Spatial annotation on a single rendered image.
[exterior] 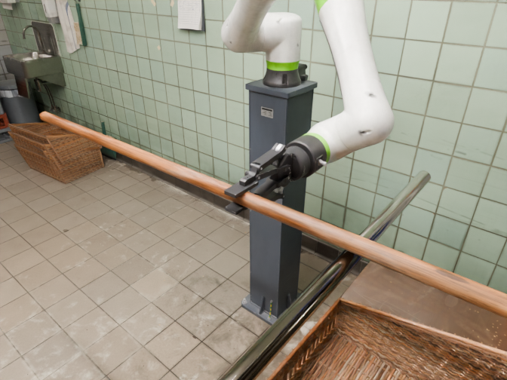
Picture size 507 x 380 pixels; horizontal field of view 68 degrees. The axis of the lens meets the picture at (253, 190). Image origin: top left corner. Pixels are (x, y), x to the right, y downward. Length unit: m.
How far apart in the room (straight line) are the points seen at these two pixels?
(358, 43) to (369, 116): 0.18
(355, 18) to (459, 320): 1.01
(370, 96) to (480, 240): 1.26
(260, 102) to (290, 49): 0.23
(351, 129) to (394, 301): 0.74
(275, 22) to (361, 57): 0.53
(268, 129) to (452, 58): 0.80
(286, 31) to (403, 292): 1.02
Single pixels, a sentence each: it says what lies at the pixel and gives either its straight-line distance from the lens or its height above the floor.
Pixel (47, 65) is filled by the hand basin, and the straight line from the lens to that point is 4.23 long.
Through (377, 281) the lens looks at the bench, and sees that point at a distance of 1.51.
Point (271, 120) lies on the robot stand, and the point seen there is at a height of 1.08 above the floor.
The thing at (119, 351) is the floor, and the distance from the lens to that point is 2.06.
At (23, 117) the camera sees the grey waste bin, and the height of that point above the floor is 0.20.
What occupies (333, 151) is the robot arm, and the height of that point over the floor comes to 1.20.
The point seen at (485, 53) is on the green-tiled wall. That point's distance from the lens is 1.77.
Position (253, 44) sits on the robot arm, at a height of 1.36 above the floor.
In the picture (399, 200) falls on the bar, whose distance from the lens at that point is 0.81.
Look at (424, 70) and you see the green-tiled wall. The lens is 1.83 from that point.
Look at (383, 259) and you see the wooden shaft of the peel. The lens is 0.61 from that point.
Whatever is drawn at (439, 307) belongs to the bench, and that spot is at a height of 0.58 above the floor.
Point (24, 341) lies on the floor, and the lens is 2.29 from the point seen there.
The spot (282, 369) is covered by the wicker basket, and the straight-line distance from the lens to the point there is 1.03.
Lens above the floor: 1.57
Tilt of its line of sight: 30 degrees down
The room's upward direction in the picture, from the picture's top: straight up
